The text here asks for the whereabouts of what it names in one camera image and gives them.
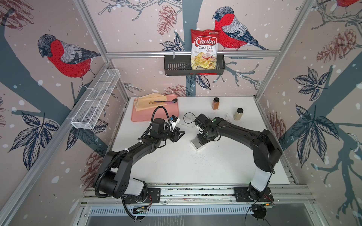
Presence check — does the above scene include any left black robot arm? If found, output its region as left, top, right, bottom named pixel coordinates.
left=92, top=106, right=185, bottom=202

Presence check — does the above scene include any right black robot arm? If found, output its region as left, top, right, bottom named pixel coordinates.
left=194, top=114, right=282, bottom=200

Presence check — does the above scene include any iridescent black spoon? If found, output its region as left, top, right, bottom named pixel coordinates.
left=149, top=98, right=178, bottom=104

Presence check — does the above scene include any pink tray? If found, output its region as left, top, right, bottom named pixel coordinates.
left=131, top=95, right=179, bottom=122

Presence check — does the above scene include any orange spice jar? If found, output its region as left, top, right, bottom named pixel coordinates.
left=212, top=98, right=220, bottom=110

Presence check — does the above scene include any pale spice jar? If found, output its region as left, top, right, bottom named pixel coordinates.
left=233, top=107, right=244, bottom=121

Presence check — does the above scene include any beige cloth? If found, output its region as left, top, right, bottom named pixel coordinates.
left=133, top=93, right=167, bottom=111

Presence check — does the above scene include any white mesh shelf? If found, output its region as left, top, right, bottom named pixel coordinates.
left=71, top=69, right=120, bottom=130

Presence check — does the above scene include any Chuba cassava chips bag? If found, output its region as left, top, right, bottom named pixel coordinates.
left=191, top=30, right=220, bottom=70

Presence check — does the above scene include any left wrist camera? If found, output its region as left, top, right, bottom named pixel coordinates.
left=169, top=115, right=180, bottom=128

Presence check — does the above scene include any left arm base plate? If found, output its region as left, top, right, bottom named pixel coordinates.
left=124, top=188, right=161, bottom=204

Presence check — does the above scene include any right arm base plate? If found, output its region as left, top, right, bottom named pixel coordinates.
left=233, top=186, right=274, bottom=202

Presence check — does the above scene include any black wire basket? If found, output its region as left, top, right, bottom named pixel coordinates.
left=163, top=54, right=226, bottom=76

